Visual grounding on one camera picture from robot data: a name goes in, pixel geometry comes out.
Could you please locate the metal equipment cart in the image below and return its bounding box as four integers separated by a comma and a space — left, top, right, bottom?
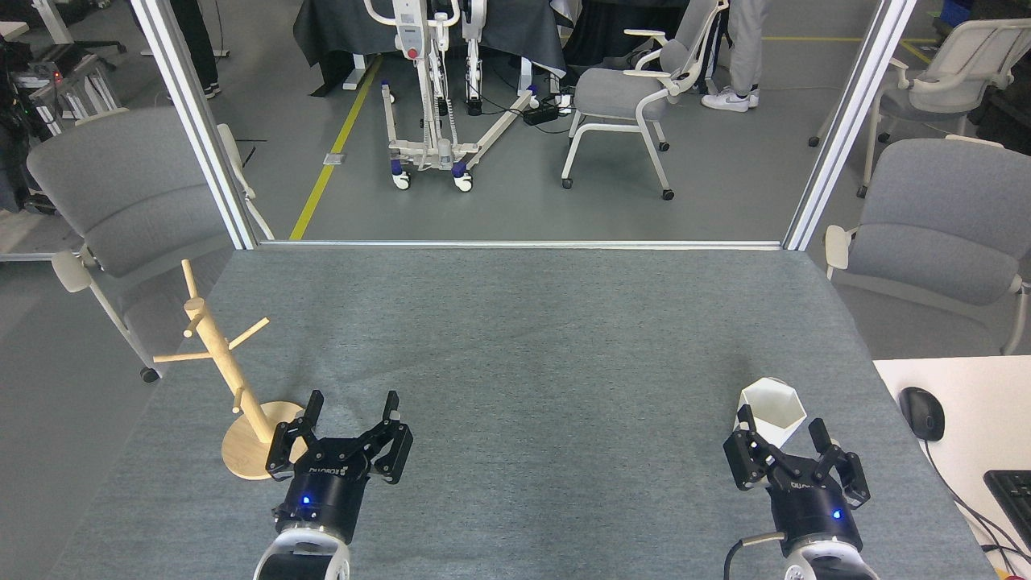
10, 44, 122, 138

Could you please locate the white wheeled stand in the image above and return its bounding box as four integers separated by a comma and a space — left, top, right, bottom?
362, 0, 540, 193

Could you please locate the grey chair with cream frame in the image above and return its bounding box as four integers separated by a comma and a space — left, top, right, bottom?
27, 107, 275, 383
823, 135, 1031, 355

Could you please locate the table with black cloth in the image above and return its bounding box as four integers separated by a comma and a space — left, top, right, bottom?
292, 0, 569, 97

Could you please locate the white hexagonal cup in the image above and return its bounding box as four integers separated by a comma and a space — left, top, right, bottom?
733, 377, 808, 449

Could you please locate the black keyboard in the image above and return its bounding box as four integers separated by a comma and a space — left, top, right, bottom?
983, 470, 1031, 553

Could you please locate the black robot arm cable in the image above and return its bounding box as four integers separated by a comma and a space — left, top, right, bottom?
723, 532, 786, 580

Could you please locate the silver table edge rail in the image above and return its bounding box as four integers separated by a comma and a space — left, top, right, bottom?
258, 239, 784, 251

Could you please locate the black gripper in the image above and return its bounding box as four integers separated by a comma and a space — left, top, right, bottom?
723, 405, 872, 557
266, 390, 414, 542

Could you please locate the black computer mouse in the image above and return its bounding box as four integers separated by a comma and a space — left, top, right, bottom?
899, 387, 946, 442

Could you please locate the wooden cup rack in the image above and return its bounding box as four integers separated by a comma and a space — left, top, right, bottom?
153, 259, 313, 482

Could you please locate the white desk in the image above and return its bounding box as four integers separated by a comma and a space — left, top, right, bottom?
873, 355, 1031, 580

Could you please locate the grey chair with white frame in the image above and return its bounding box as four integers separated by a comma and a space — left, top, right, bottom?
561, 0, 730, 201
809, 18, 1031, 198

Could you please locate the black mouse cable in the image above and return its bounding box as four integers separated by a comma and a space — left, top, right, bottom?
921, 439, 1031, 558

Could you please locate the silver frame post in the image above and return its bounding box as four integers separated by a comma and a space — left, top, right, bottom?
129, 0, 260, 251
783, 0, 919, 252

